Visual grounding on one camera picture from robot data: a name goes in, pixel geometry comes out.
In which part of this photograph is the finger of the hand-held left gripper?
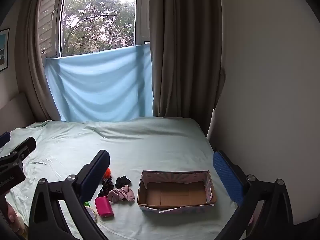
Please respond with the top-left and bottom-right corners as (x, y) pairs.
(0, 137), (37, 171)
(0, 132), (11, 151)

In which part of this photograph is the window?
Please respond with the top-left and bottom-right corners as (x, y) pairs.
(40, 0), (151, 58)

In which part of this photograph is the small round patterned case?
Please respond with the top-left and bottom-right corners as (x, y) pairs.
(86, 205), (99, 224)

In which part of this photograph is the light blue cloth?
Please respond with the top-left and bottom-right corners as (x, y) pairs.
(44, 44), (153, 122)

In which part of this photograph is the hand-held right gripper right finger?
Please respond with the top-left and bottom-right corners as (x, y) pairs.
(212, 151), (293, 240)

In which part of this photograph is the pink pouch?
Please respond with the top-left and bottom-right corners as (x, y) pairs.
(95, 196), (114, 218)

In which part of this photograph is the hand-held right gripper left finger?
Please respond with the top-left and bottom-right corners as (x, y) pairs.
(28, 149), (111, 240)

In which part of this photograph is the person's left hand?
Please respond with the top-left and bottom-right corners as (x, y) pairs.
(5, 201), (26, 236)

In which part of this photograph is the framed wall picture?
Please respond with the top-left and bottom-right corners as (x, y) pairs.
(0, 28), (10, 72)

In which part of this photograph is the pink rolled sock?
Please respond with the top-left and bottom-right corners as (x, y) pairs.
(107, 184), (136, 203)

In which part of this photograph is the black floral scrunchie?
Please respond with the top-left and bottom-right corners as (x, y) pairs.
(97, 177), (114, 197)

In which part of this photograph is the cardboard box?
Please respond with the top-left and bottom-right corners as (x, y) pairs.
(137, 169), (217, 214)

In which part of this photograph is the white headboard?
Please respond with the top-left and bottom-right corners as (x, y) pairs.
(0, 92), (36, 131)

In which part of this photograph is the brown curtain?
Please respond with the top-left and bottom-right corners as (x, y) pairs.
(15, 0), (69, 122)
(149, 0), (227, 119)

